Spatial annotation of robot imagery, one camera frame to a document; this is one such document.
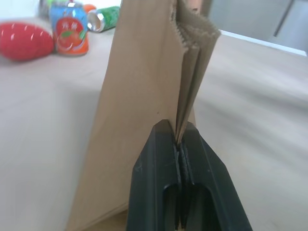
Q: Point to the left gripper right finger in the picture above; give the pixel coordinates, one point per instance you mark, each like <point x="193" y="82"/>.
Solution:
<point x="207" y="183"/>

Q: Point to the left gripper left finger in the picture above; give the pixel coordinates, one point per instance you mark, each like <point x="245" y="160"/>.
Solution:
<point x="154" y="180"/>

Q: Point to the brown paper bag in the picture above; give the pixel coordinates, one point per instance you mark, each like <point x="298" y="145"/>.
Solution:
<point x="139" y="72"/>

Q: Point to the red strawberry plush toy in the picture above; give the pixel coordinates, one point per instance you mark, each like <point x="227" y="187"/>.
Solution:
<point x="24" y="41"/>

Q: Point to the green soda can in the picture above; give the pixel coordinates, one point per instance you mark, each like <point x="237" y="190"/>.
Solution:
<point x="108" y="16"/>

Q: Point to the blue orange juice can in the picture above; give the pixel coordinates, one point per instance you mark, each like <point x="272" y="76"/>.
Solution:
<point x="69" y="31"/>

